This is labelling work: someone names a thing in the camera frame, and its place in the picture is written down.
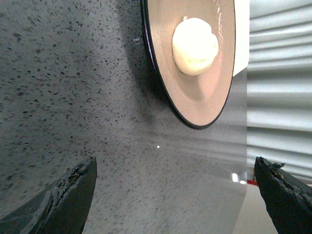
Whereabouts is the beige plate with black rim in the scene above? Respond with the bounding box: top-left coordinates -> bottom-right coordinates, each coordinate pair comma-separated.
140,0 -> 235,129

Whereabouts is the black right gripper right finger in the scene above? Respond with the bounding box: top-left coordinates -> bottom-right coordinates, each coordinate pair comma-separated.
254,157 -> 312,234

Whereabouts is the cream rectangular serving tray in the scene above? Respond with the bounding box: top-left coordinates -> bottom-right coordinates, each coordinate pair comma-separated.
233,0 -> 250,76

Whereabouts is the white steamed bun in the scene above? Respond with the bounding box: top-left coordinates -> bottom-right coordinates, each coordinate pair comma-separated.
172,18 -> 219,76

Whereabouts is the grey pleated curtain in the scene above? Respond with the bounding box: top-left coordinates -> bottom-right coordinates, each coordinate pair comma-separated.
247,0 -> 312,184

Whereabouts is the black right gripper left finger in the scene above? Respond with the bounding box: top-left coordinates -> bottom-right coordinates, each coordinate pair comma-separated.
0,157 -> 97,234

